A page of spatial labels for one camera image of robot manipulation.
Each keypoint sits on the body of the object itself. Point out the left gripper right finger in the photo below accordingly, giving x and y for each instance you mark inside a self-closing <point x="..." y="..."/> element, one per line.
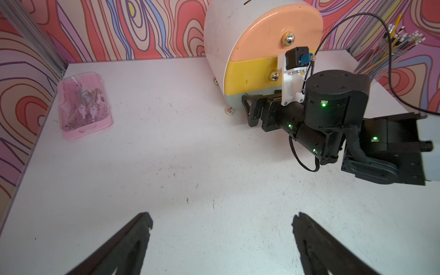
<point x="321" y="253"/>

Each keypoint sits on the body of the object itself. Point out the clear pencil cup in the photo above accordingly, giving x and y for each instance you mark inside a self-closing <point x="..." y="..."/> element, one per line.
<point x="395" y="44"/>

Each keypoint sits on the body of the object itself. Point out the round white drawer cabinet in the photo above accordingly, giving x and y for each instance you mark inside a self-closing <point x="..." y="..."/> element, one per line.
<point x="243" y="40"/>

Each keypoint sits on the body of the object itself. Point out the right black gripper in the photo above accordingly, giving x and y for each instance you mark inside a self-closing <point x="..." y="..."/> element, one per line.
<point x="273" y="114"/>

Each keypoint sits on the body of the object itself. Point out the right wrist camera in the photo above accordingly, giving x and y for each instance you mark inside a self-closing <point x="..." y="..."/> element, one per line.
<point x="293" y="66"/>

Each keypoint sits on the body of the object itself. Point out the pink plastic box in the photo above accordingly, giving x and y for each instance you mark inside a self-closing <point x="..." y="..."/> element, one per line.
<point x="82" y="105"/>

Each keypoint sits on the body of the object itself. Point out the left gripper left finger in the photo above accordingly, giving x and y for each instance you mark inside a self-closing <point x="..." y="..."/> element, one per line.
<point x="123" y="253"/>

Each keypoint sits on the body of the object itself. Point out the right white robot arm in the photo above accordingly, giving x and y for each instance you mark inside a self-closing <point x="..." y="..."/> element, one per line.
<point x="330" y="123"/>

